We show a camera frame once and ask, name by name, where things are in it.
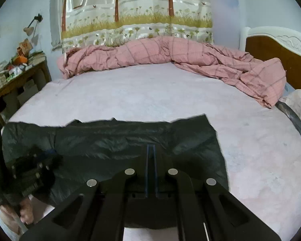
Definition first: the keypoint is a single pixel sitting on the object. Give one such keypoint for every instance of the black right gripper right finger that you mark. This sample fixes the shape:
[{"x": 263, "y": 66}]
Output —
[{"x": 206, "y": 210}]

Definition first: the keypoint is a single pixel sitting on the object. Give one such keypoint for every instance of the wall mounted desk lamp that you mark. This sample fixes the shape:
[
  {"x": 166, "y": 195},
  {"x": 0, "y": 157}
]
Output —
[{"x": 30, "y": 28}]

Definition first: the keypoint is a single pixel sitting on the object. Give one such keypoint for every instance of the tree patterned window curtain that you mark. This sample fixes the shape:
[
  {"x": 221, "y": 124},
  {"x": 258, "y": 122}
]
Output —
[{"x": 78, "y": 23}]

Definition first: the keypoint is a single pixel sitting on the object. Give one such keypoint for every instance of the pink plaid quilt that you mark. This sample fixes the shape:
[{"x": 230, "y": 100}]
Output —
[{"x": 263, "y": 80}]

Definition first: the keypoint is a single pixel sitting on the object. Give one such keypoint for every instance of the dark grey cloth strip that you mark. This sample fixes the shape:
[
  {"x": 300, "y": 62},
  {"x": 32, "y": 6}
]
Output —
[{"x": 293, "y": 117}]

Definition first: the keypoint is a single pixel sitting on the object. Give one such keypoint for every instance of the brown wooden side table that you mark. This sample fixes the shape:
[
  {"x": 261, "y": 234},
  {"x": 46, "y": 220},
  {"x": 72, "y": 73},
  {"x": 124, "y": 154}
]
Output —
[{"x": 17, "y": 85}]

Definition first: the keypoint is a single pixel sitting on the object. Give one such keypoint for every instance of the pale pink bed sheet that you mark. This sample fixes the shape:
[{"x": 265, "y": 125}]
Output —
[{"x": 261, "y": 146}]

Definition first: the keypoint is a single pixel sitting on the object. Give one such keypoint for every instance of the clutter pile on table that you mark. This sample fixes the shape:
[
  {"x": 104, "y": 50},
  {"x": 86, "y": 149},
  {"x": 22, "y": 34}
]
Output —
[{"x": 24, "y": 60}]

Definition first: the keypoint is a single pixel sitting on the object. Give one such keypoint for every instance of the person's left hand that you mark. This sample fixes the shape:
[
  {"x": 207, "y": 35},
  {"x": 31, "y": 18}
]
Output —
[{"x": 8, "y": 215}]

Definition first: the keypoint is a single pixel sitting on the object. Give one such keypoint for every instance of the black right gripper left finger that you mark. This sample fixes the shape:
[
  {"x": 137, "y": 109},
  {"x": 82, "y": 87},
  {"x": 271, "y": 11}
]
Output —
[{"x": 101, "y": 211}]

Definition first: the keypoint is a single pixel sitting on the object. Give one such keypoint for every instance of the white and wood headboard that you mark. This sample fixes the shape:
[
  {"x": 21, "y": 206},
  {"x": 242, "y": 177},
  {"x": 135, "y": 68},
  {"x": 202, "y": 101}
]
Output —
[{"x": 269, "y": 42}]

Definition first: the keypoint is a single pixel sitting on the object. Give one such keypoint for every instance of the large black jacket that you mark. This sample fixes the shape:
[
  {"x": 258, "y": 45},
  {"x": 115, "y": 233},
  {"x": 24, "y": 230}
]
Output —
[{"x": 100, "y": 149}]

